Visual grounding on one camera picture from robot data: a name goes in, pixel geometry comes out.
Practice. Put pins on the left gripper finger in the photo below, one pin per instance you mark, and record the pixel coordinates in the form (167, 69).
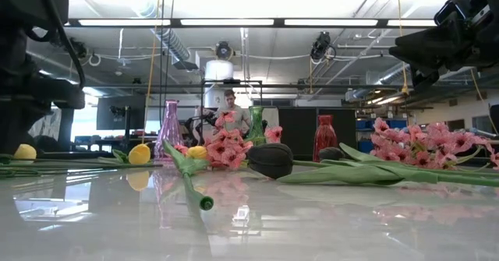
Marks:
(15, 130)

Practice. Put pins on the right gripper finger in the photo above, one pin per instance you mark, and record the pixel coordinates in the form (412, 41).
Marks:
(432, 44)
(423, 78)

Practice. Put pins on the yellow artificial tulip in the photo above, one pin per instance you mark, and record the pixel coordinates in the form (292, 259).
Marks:
(26, 152)
(139, 154)
(197, 152)

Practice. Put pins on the pink artificial flower spray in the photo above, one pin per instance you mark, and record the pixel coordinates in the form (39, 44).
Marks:
(429, 144)
(230, 152)
(273, 134)

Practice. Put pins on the black artificial tulip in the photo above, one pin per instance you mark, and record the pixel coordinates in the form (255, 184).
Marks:
(270, 160)

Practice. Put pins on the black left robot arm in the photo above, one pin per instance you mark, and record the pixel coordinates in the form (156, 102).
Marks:
(23, 4)

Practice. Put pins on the background black robot arm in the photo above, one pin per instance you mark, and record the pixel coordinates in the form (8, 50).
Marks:
(194, 130)

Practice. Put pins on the red glass vase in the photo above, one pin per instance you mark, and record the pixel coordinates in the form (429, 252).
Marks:
(324, 136)

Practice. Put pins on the purple glass vase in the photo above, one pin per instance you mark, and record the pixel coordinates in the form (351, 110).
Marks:
(169, 132)

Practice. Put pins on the green glass vase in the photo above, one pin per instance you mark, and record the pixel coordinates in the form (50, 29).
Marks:
(256, 120)

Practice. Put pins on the patterned curtain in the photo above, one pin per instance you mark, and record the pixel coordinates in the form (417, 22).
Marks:
(48, 124)

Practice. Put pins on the blue storage bins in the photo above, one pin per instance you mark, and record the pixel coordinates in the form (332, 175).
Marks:
(364, 125)

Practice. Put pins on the dark background monitor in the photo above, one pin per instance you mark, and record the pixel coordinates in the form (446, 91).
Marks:
(136, 113)

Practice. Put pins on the black cabinet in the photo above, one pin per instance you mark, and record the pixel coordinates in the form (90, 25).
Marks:
(300, 132)

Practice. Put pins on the white cylindrical tank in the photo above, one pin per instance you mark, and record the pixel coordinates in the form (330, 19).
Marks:
(219, 70)

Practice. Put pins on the round black ceiling-hung device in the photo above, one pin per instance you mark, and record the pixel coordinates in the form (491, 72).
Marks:
(224, 50)

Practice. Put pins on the person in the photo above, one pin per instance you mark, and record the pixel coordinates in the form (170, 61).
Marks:
(231, 96)

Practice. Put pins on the overhead light bar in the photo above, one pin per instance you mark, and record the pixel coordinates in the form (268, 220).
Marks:
(234, 22)

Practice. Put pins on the silver ventilation duct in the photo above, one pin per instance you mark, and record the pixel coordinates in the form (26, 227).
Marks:
(173, 44)

